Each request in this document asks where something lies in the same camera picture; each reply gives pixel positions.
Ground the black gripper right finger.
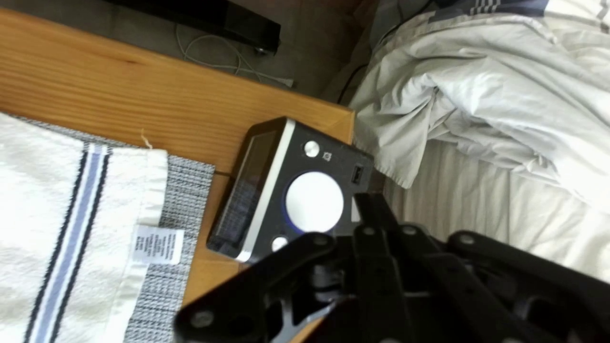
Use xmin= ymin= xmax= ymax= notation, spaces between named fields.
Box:
xmin=353 ymin=194 xmax=610 ymax=343

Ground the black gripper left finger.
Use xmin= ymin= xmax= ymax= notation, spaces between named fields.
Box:
xmin=174 ymin=234 xmax=357 ymax=343

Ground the black clock radio with buttons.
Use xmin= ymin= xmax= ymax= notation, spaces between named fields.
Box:
xmin=206 ymin=117 xmax=374 ymax=262

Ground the grey woven placemat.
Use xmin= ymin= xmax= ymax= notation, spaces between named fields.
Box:
xmin=23 ymin=121 xmax=214 ymax=343

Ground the white bed duvet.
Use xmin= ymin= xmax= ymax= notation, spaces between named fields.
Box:
xmin=351 ymin=0 xmax=610 ymax=279

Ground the white striped dish towel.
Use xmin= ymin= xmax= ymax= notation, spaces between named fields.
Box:
xmin=0 ymin=114 xmax=168 ymax=343

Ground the black flat device on floor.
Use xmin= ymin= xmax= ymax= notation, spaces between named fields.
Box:
xmin=109 ymin=0 xmax=281 ymax=53

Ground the white cable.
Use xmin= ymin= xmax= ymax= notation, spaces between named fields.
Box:
xmin=174 ymin=24 xmax=298 ymax=89

